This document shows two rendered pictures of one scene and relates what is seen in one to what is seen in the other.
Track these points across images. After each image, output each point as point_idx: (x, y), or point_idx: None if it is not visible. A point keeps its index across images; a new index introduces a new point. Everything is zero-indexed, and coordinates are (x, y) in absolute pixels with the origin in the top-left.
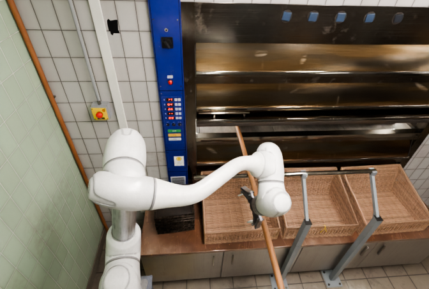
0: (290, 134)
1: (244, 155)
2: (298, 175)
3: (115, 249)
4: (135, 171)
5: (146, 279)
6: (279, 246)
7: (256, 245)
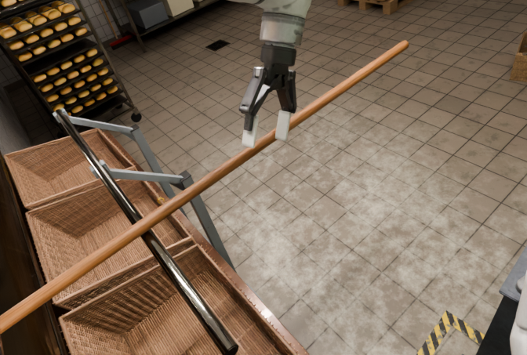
0: None
1: (81, 265)
2: (107, 171)
3: None
4: None
5: (516, 293)
6: (219, 255)
7: (241, 285)
